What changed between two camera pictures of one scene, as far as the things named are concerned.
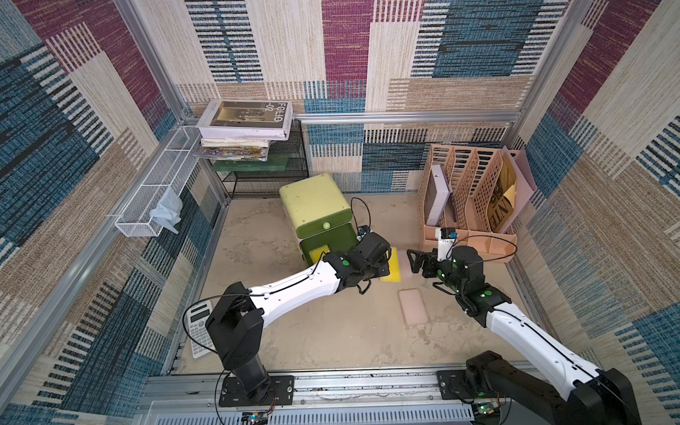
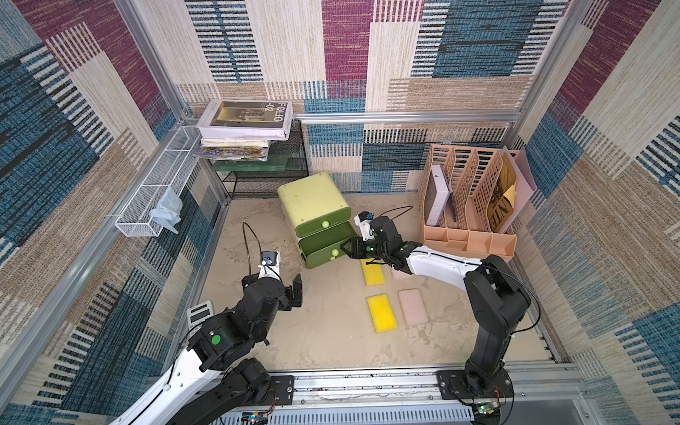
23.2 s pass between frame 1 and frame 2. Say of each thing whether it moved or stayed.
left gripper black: moved
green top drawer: stayed
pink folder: stayed
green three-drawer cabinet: stayed
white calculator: stayed
